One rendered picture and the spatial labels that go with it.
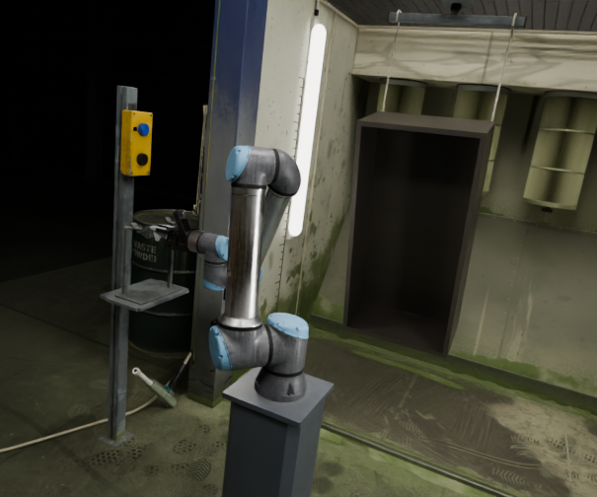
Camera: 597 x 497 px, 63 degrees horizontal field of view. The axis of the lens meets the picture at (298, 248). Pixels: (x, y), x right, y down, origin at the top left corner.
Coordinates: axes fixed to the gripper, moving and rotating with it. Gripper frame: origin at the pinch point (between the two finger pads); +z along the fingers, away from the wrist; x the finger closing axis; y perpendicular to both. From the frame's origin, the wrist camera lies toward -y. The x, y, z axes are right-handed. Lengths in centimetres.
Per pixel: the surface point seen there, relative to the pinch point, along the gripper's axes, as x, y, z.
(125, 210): -2.2, -4.1, 14.5
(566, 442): 131, 105, -186
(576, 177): 199, -37, -163
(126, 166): -6.2, -23.5, 10.8
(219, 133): 47, -39, 4
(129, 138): -6.5, -34.7, 9.5
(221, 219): 46.5, 2.5, -1.5
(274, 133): 85, -42, -6
